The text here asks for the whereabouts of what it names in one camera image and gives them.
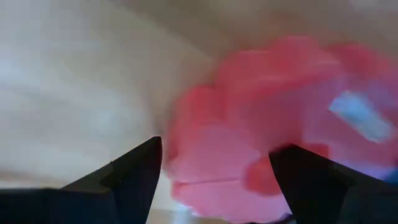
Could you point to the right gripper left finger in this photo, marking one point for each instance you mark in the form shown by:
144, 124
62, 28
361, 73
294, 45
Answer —
93, 199

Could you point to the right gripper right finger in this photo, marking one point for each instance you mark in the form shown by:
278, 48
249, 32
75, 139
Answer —
326, 199

